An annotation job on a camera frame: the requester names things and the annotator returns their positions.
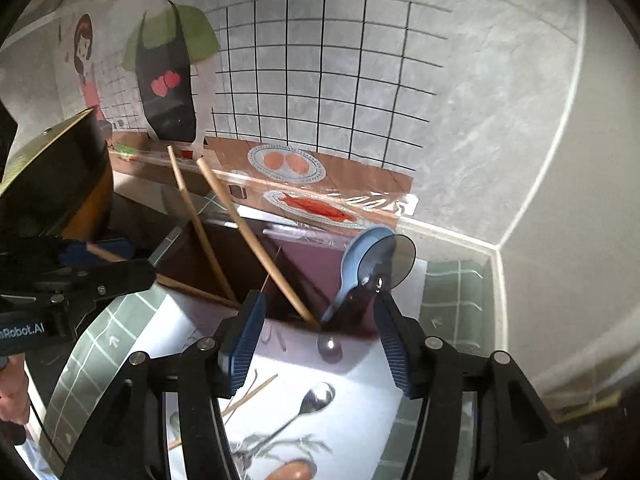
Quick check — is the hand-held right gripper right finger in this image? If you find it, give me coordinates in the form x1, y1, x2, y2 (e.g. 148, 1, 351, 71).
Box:
372, 287, 591, 480

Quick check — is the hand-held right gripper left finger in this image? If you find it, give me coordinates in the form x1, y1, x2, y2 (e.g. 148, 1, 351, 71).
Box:
60, 290, 268, 480

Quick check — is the dark brown spoon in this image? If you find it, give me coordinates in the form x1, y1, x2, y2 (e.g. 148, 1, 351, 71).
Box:
316, 334, 344, 363

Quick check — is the black stacked pan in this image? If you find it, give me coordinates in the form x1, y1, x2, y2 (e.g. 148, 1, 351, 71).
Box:
0, 108, 110, 236

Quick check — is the green checked tablecloth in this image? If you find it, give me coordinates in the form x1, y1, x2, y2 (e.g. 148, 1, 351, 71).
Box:
37, 195, 501, 480

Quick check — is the grey-blue spoon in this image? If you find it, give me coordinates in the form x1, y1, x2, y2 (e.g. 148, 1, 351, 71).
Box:
372, 234, 417, 291

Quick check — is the blue spoon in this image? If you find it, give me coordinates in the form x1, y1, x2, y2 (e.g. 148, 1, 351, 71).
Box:
320, 226, 396, 323

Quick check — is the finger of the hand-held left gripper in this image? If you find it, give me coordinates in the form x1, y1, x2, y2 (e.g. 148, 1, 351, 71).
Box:
30, 258, 157, 313
0, 236, 135, 273

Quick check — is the metal spoon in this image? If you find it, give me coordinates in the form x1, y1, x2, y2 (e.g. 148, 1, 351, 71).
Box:
231, 381, 337, 463

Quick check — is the purple utensil box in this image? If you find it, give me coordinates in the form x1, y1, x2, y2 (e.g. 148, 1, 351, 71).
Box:
155, 220, 426, 336

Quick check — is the cartoon wall poster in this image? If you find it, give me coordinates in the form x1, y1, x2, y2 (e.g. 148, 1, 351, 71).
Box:
50, 0, 456, 233

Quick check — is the orange-brown wooden spoon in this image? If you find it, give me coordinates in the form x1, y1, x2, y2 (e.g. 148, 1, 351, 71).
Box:
262, 458, 318, 480

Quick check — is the wooden chopstick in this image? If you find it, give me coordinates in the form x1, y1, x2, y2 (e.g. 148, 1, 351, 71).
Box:
86, 242, 243, 309
167, 373, 279, 450
196, 159, 321, 330
167, 146, 238, 303

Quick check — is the person's left hand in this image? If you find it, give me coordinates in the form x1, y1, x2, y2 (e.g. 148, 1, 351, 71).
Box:
0, 356, 32, 426

